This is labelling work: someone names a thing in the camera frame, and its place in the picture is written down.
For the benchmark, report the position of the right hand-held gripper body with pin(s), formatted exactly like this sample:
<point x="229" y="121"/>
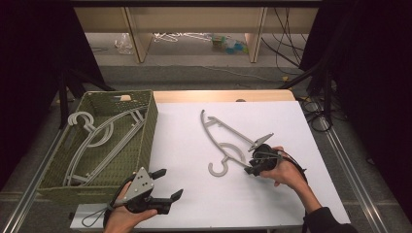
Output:
<point x="265" y="158"/>

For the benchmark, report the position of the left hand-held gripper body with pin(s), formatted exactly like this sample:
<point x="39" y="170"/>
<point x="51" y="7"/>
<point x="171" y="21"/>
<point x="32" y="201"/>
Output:
<point x="141" y="186"/>

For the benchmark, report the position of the green woven basket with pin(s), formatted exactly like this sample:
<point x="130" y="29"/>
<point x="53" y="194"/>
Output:
<point x="129" y="168"/>

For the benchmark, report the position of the beige plastic clothes hanger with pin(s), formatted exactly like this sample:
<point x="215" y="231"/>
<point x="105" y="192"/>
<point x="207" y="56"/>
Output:
<point x="110" y="152"/>
<point x="73" y="118"/>
<point x="233" y="130"/>

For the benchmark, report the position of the person's right hand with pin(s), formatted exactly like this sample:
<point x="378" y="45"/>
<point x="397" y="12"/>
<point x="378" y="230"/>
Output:
<point x="288" y="173"/>

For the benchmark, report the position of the person's left hand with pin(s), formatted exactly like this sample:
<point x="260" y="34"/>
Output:
<point x="120" y="220"/>

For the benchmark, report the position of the white table mat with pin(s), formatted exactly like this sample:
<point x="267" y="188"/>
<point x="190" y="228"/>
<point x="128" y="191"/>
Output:
<point x="194" y="194"/>

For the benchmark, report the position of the black stand legs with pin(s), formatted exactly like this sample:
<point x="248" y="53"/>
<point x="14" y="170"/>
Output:
<point x="74" y="87"/>
<point x="320" y="84"/>

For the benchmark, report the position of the colourful plastic items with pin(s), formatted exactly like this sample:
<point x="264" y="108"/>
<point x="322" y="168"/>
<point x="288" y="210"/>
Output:
<point x="230" y="44"/>

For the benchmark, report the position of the clear plastic bag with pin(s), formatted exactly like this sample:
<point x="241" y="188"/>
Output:
<point x="123" y="43"/>

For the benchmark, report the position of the black curtain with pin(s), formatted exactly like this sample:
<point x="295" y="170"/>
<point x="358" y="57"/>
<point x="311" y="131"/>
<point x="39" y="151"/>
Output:
<point x="32" y="64"/>
<point x="372" y="64"/>

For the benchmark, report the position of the wooden cabinet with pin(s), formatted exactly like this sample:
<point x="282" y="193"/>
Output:
<point x="194" y="17"/>

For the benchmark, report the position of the aluminium rail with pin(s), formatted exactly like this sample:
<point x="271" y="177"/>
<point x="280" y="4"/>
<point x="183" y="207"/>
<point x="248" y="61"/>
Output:
<point x="353" y="174"/>
<point x="29" y="194"/>

